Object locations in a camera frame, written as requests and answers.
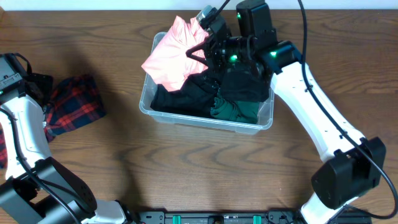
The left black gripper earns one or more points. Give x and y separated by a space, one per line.
35 86

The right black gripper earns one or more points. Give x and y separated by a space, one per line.
217 56

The pink garment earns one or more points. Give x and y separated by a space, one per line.
168 64

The large black garment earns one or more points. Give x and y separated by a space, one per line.
195 98

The black garment with band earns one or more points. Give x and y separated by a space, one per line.
242 85

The red plaid flannel shirt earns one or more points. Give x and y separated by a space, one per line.
75 102

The dark green shirt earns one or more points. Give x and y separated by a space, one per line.
235 111

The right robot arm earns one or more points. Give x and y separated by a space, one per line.
352 164

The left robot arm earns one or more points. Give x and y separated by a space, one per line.
38 189

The clear plastic storage bin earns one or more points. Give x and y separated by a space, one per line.
265 115

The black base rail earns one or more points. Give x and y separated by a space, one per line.
270 217

